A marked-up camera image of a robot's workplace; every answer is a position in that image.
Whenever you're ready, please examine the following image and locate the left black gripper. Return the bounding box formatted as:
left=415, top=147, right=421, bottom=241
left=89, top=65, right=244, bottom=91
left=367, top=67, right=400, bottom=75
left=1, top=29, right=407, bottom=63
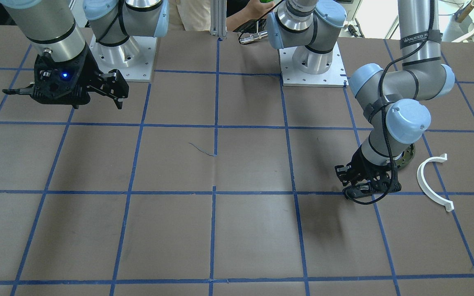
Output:
left=335, top=147, right=402, bottom=201

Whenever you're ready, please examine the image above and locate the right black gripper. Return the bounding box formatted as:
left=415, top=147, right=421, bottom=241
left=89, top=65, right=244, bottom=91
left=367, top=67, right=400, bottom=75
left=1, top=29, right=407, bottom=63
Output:
left=2, top=45, right=129, bottom=109

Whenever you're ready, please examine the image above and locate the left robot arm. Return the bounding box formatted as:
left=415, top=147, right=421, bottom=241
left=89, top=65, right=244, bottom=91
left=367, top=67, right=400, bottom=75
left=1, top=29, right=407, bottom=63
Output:
left=266, top=0, right=455, bottom=204

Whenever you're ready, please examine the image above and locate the green brake shoe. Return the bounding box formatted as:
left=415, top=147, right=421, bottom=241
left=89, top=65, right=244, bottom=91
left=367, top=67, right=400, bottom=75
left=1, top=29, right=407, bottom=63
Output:
left=395, top=143, right=415, bottom=170

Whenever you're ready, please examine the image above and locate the seated person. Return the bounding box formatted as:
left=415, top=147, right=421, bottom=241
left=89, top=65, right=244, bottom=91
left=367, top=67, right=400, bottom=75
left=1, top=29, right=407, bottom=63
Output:
left=169, top=0, right=274, bottom=31

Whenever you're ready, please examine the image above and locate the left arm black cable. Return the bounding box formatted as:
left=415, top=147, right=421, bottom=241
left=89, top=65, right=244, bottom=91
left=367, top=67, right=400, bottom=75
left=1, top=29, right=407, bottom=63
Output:
left=350, top=0, right=437, bottom=205

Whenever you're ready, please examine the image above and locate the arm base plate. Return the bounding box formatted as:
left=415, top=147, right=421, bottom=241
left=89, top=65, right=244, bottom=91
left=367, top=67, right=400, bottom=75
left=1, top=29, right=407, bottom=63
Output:
left=90, top=36, right=158, bottom=82
left=278, top=43, right=348, bottom=88

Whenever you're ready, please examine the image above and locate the white curved plastic bracket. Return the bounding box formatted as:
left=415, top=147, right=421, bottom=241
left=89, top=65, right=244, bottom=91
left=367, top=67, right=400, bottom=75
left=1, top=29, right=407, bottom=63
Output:
left=416, top=153, right=455, bottom=212

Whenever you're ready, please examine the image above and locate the aluminium frame post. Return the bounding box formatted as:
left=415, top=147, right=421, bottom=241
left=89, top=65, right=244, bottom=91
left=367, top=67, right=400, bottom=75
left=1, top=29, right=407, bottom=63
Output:
left=209, top=0, right=227, bottom=40

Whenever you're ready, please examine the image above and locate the metal handle tool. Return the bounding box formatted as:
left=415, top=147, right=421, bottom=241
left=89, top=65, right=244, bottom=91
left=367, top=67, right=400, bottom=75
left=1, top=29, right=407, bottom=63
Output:
left=239, top=30, right=268, bottom=45

